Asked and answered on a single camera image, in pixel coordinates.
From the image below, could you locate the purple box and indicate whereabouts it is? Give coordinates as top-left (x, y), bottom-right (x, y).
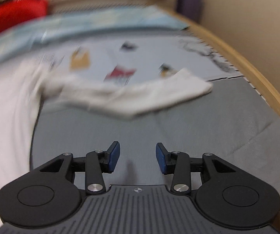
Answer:
top-left (175, 0), bottom-right (204, 23)

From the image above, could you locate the grey patterned bed sheet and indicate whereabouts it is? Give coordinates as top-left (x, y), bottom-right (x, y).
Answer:
top-left (0, 26), bottom-right (280, 234)

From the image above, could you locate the white long-sleeve shirt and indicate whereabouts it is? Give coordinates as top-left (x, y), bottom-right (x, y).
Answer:
top-left (0, 60), bottom-right (213, 234)

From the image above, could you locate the red blanket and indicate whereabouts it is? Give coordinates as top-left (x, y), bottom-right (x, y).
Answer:
top-left (0, 0), bottom-right (49, 33)

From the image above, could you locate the light blue folded blanket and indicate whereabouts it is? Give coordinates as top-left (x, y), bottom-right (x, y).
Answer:
top-left (0, 6), bottom-right (188, 63)

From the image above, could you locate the wooden bed frame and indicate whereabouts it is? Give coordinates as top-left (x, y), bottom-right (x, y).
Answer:
top-left (147, 0), bottom-right (280, 116)

